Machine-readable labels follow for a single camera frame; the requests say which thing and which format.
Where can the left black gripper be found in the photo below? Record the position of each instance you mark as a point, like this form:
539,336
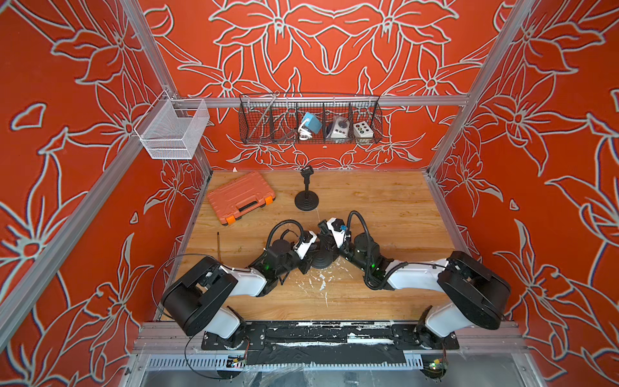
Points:
305,264

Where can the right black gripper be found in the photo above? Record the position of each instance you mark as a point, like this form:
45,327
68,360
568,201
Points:
335,251

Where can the black round stand base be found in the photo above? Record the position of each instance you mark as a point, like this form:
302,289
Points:
306,200

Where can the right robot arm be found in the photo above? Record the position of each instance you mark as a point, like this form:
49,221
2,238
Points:
477,295

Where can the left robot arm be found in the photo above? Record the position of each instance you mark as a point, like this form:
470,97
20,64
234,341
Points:
196,300

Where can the orange plastic tool case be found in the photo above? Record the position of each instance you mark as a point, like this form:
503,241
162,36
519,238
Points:
234,199

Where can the white button box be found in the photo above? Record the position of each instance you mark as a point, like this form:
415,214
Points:
363,132

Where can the white device black knobs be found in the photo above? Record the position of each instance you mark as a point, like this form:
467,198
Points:
338,130

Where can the teal box in basket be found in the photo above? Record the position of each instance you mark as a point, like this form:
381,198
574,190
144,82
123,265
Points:
311,123

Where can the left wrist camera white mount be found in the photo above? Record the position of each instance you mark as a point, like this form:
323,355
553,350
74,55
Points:
306,240

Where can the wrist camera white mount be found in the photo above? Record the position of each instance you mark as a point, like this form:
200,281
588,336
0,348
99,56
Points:
339,231
306,240

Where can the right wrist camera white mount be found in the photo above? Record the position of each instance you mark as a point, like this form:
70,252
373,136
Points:
339,231

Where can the orange black handled tool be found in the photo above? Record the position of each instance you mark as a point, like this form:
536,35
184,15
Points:
219,257

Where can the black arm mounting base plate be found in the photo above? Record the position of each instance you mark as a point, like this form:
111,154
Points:
365,343

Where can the black wire wall basket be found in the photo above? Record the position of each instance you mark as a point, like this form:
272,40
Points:
282,118

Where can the clear plastic wall bin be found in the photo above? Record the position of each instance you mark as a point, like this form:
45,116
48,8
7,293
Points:
167,135

